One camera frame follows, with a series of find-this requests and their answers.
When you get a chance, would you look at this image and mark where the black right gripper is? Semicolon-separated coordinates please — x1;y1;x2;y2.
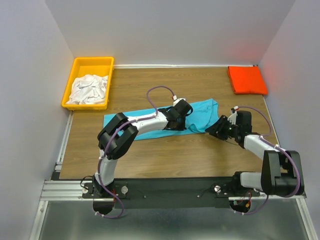
204;114;240;141

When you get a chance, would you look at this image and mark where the cyan blue t-shirt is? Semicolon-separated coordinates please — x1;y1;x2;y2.
103;98;219;141

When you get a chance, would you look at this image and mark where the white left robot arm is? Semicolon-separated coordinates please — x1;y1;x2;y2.
92;98;193;198

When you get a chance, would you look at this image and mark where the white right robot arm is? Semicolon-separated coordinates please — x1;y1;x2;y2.
205;110;305;198

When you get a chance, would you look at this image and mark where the folded orange t-shirt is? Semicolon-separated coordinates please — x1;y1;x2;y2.
227;66;268;95

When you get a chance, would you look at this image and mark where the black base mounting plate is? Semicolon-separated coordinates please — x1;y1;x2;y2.
82;177;259;210

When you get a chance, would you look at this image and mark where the yellow plastic bin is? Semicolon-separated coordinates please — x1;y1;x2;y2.
61;56;114;111

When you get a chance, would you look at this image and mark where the crumpled white t-shirt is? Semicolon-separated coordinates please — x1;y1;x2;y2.
66;74;109;105

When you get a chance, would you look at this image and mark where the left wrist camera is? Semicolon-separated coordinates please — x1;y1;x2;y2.
172;95;186;106

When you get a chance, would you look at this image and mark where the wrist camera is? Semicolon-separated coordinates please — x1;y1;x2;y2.
172;95;186;106
227;110;252;133

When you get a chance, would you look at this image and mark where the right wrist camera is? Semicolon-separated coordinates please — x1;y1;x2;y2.
227;110;252;133

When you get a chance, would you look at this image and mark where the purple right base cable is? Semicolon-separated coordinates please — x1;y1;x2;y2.
233;194;270;216

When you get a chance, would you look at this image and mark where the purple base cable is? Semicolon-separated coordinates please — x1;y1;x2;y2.
93;184;126;220
233;194;270;216

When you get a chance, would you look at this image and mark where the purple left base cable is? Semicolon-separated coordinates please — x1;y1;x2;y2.
93;184;126;220

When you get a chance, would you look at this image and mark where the aluminium extrusion rail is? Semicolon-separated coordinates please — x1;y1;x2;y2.
40;172;304;201

